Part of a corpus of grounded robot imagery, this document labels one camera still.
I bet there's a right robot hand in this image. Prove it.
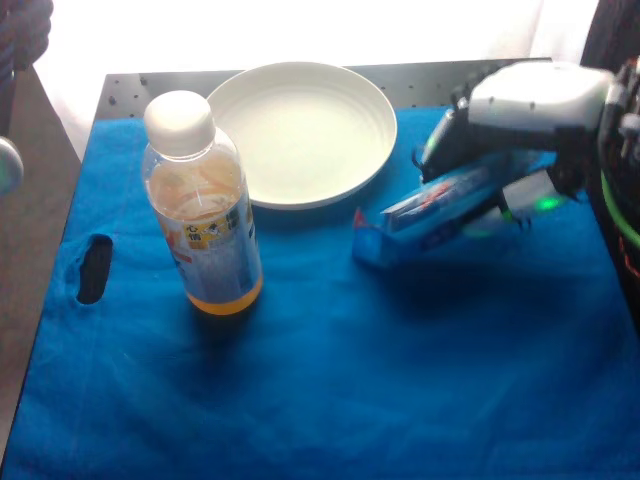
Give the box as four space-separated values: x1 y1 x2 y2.
412 60 614 239

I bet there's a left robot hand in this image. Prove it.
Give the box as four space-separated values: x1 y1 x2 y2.
0 137 25 197

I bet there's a blue snack packet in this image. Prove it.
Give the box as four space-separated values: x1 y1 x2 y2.
351 149 551 269

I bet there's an orange drink bottle white cap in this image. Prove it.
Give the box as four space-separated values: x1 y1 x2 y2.
142 89 265 316

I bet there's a cream round plate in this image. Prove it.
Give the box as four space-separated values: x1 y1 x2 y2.
205 61 399 211

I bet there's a blue table cloth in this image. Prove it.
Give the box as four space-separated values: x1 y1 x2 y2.
0 104 640 480

